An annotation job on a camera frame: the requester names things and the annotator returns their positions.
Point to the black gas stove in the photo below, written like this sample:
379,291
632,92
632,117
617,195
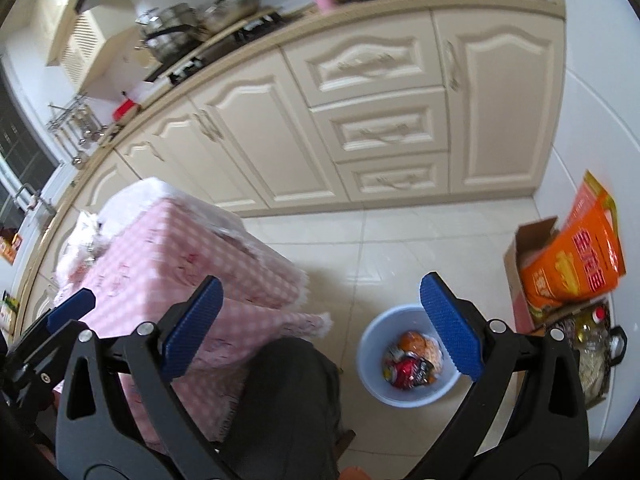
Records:
215,50

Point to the steel kitchen faucet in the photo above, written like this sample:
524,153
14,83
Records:
30,197

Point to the orange rice bag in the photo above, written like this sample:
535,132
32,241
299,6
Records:
575,260

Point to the cream base cabinets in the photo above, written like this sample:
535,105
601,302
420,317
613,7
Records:
390,75

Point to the sliding window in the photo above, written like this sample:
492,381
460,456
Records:
20,125

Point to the clear plastic snack wrapper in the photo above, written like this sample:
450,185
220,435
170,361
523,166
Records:
434,355

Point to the pink checked tablecloth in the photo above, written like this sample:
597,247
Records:
175,240

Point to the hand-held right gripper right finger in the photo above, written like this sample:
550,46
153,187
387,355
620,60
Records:
450,330

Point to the person's dark trouser leg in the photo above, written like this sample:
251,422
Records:
285,410

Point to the crushed orange can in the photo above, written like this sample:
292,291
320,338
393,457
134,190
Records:
412,341

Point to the row of hanging utensils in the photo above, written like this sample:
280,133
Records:
82,140

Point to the cooking oil bottle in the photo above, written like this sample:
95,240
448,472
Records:
600,385

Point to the cream wall cabinets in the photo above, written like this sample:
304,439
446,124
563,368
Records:
55,5

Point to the cardboard box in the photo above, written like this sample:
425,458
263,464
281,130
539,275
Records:
515,280

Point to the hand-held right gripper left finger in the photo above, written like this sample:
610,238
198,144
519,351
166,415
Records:
192,327

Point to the crushed red can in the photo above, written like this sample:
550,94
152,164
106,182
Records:
407,372

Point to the steel pan with lid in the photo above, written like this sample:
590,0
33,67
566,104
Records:
232,7

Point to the orange dish soap bottle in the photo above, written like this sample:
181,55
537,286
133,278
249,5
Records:
10,247

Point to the clear oil bottle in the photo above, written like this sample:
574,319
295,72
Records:
590,335

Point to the metal utensil rail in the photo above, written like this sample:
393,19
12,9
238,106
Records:
67,112

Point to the light blue plastic bucket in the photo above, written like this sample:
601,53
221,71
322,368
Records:
380,385

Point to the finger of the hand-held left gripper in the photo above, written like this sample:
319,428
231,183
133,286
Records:
70,307
40,377

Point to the cream lattice door cabinet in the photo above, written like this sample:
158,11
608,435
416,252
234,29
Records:
80,50

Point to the steel steamer pot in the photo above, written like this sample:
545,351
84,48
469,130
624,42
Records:
170,30

